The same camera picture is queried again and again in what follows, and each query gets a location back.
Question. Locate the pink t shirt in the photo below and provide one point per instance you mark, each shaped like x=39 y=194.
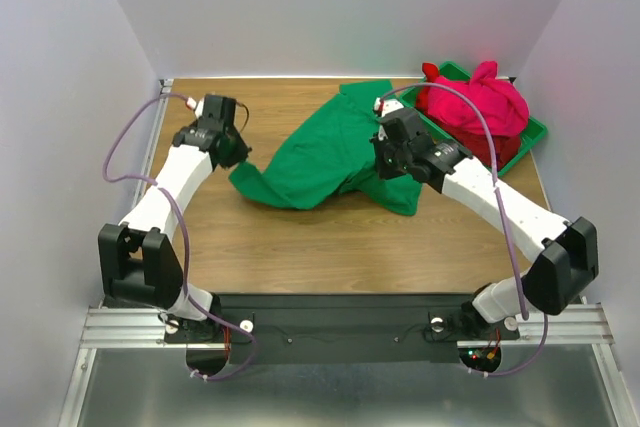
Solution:
x=503 y=108

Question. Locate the green t shirt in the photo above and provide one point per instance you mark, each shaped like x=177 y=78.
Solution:
x=329 y=154

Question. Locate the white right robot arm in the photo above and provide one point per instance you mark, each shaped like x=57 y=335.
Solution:
x=563 y=254

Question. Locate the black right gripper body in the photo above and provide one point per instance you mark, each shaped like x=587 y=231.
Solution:
x=388 y=159

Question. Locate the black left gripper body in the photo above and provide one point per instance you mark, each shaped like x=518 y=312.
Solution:
x=238 y=149

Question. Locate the green plastic bin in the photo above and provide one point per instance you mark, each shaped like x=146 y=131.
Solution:
x=534 y=132

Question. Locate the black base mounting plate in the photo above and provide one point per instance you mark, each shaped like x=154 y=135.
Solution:
x=355 y=328

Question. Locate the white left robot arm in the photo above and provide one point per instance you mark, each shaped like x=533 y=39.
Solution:
x=137 y=258

